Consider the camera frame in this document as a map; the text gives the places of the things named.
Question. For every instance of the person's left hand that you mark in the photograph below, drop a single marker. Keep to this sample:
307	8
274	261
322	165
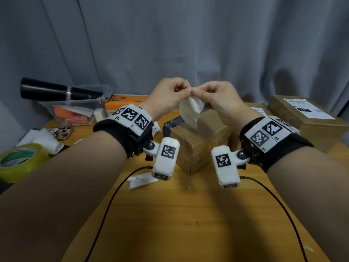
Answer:
163	96

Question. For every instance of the person's right hand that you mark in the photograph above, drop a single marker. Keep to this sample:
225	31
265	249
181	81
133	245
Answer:
226	103

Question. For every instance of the person's left thumb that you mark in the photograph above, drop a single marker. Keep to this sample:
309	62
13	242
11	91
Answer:
184	94

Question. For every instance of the person's right thumb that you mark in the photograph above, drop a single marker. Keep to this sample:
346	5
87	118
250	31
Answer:
200	96

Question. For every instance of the person's right forearm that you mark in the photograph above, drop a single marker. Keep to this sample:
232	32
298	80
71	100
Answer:
313	193

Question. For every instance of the person's left forearm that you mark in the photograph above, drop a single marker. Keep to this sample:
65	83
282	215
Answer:
54	193

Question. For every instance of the small white label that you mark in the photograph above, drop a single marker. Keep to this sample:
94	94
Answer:
156	127

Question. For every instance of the taped cardboard box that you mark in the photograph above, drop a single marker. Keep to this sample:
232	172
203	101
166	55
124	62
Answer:
201	144

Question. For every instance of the grey curtain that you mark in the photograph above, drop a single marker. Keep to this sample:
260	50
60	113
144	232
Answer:
174	38

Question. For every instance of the small cardboard box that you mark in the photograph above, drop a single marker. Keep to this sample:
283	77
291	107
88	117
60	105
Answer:
259	109

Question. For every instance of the orange flat box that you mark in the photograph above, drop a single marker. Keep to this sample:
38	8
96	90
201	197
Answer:
122	102

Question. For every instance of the small white block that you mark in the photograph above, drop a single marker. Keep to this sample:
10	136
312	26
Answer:
100	114

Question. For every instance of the white paper scrap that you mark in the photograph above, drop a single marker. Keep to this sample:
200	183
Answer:
141	181

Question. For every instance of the clear plastic storage bin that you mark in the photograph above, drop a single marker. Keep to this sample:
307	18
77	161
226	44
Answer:
79	105

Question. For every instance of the orange packet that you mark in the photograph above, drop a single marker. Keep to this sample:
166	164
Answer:
69	117

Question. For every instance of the large cardboard box white label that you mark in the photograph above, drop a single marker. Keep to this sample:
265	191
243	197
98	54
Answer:
316	125

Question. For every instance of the smartphone with patterned case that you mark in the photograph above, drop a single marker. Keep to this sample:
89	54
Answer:
60	132

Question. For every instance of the black rolled tube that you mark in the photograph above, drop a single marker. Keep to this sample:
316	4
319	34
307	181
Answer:
46	90

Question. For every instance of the yellow green tape roll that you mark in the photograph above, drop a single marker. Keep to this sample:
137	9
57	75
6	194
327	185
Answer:
19	163

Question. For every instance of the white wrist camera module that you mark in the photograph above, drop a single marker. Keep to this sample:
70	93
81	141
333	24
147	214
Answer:
225	166
166	158

